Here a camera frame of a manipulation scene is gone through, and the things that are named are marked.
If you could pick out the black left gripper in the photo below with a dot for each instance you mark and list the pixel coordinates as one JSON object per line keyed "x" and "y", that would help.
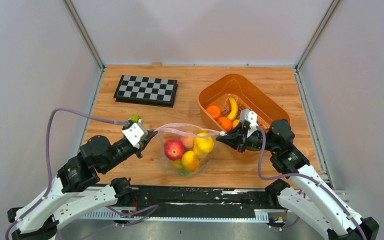
{"x": 144, "y": 143}

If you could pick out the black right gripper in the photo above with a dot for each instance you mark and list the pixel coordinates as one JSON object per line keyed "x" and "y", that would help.
{"x": 237, "y": 135}

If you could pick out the red toy apple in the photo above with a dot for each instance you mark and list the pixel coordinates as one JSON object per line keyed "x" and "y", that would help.
{"x": 174, "y": 149}

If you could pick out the pink toy peach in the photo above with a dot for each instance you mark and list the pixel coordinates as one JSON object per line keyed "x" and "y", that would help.
{"x": 187, "y": 141}

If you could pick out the clear zip top bag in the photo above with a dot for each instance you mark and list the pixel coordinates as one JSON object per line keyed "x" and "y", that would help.
{"x": 173, "y": 131}

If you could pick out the orange plastic basket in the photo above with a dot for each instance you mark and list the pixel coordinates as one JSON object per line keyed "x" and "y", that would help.
{"x": 272, "y": 118}

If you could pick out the green toy cabbage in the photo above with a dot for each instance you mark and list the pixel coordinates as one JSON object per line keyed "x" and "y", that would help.
{"x": 184, "y": 172}

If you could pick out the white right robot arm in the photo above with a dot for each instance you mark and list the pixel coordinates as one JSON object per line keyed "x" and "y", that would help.
{"x": 296, "y": 185}

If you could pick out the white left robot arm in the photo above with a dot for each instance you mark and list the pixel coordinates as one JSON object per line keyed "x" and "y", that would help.
{"x": 56, "y": 207}

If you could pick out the small yellow toy fruit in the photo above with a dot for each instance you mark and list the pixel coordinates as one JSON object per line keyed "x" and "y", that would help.
{"x": 235, "y": 123}

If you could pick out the orange toy fruit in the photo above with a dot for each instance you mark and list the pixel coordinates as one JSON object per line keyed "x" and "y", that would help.
{"x": 214, "y": 111}
{"x": 225, "y": 123}

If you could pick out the red green brick car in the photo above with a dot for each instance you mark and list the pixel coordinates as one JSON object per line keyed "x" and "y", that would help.
{"x": 135, "y": 118}

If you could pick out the yellow toy banana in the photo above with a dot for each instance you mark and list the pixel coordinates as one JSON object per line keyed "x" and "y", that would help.
{"x": 233, "y": 108}

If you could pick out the black white checkerboard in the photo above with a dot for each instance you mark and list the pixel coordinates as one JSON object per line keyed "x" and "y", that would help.
{"x": 150, "y": 91}

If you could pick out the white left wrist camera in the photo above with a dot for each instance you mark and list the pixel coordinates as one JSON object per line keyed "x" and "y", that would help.
{"x": 135, "y": 134}

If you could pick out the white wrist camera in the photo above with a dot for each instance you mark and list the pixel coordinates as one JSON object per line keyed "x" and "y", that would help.
{"x": 248, "y": 118}
{"x": 135, "y": 134}

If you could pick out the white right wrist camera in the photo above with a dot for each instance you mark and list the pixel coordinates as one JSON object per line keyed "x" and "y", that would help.
{"x": 248, "y": 118}

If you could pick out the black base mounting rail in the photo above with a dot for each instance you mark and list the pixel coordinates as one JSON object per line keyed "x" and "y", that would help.
{"x": 200, "y": 202}

